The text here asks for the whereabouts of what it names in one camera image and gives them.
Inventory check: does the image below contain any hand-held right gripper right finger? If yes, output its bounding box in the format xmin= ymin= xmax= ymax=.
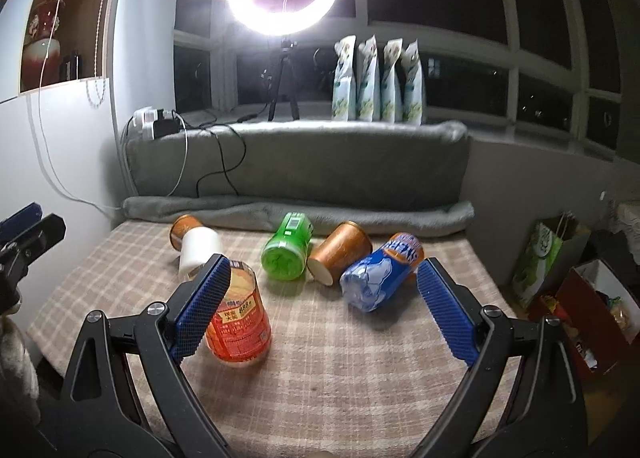
xmin=415 ymin=257 xmax=587 ymax=458

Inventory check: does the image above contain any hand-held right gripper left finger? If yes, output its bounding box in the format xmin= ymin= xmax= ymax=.
xmin=60 ymin=253 xmax=236 ymax=458

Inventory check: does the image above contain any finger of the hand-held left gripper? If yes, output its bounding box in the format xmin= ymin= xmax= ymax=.
xmin=0 ymin=202 xmax=44 ymax=241
xmin=0 ymin=213 xmax=67 ymax=284

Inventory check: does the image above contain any blue paper cup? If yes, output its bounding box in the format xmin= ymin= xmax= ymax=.
xmin=340 ymin=232 xmax=425 ymax=313

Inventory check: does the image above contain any person's left forearm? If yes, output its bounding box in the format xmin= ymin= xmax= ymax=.
xmin=0 ymin=310 xmax=42 ymax=431

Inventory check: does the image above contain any red and orange plastic cup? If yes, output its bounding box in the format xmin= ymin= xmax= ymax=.
xmin=205 ymin=260 xmax=272 ymax=365

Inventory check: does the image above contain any white and brown paper cup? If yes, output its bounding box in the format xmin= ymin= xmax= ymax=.
xmin=170 ymin=214 xmax=222 ymax=277

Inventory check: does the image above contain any green paper cup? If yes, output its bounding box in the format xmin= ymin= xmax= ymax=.
xmin=261 ymin=211 xmax=315 ymax=282

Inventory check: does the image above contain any green paper bag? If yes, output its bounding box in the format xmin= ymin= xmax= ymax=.
xmin=510 ymin=212 xmax=592 ymax=310

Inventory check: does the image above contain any plaid table cloth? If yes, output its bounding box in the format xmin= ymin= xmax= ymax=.
xmin=27 ymin=220 xmax=521 ymax=458

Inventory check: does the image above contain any grey rolled blanket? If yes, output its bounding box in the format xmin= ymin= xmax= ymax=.
xmin=122 ymin=195 xmax=476 ymax=239

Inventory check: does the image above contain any red cardboard box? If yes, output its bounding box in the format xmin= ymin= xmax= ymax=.
xmin=529 ymin=259 xmax=640 ymax=383

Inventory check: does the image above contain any white power strip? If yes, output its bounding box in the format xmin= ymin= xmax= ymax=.
xmin=132 ymin=107 xmax=167 ymax=142

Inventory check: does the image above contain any small dark bottle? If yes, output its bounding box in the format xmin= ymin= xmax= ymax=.
xmin=60 ymin=50 xmax=82 ymax=84

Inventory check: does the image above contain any red and white vase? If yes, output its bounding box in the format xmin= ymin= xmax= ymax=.
xmin=22 ymin=0 xmax=64 ymax=88

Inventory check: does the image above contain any black charger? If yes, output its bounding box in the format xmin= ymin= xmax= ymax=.
xmin=154 ymin=110 xmax=182 ymax=139

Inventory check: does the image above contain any grey padded cushion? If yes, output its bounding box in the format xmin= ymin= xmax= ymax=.
xmin=122 ymin=119 xmax=471 ymax=213

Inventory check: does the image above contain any white green snack bag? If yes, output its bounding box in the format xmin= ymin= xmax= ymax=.
xmin=401 ymin=40 xmax=427 ymax=127
xmin=380 ymin=38 xmax=405 ymax=125
xmin=331 ymin=35 xmax=359 ymax=122
xmin=356 ymin=35 xmax=380 ymax=123

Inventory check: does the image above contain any black tripod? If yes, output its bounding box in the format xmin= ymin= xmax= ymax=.
xmin=260 ymin=37 xmax=301 ymax=123

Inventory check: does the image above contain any long white cable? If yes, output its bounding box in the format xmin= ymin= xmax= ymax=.
xmin=26 ymin=0 xmax=125 ymax=213

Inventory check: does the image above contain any black cable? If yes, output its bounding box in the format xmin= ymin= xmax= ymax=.
xmin=196 ymin=112 xmax=273 ymax=199

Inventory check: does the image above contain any short white cable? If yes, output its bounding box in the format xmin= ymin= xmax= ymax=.
xmin=166 ymin=109 xmax=190 ymax=198

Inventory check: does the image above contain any white bead chain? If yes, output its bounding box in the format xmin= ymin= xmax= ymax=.
xmin=86 ymin=0 xmax=111 ymax=108

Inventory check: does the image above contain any wooden wall shelf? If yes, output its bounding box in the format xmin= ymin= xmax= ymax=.
xmin=19 ymin=0 xmax=127 ymax=95

